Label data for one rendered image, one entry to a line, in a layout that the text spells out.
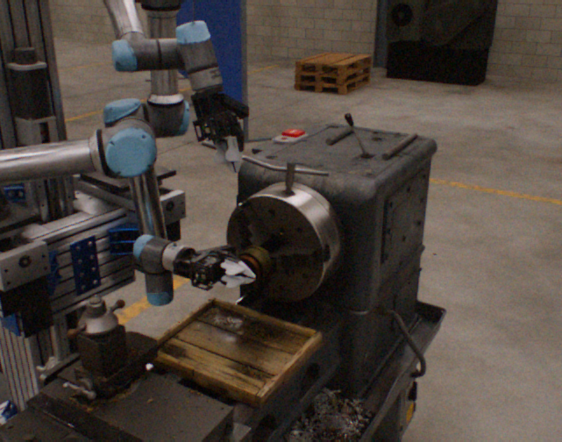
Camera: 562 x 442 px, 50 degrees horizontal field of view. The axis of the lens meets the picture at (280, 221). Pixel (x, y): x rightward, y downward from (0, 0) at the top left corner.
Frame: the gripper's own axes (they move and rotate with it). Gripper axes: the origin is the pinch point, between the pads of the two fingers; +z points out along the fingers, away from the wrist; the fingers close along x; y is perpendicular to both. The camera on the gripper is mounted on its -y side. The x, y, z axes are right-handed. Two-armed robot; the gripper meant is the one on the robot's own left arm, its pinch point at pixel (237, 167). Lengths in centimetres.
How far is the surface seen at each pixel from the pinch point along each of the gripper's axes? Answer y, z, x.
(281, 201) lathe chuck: -7.8, 12.1, 4.7
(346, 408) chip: -16, 80, 2
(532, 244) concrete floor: -299, 139, -3
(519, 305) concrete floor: -209, 141, 5
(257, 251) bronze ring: 1.7, 22.0, 0.2
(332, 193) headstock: -23.6, 15.7, 11.1
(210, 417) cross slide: 43, 41, 11
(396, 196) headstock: -45, 24, 20
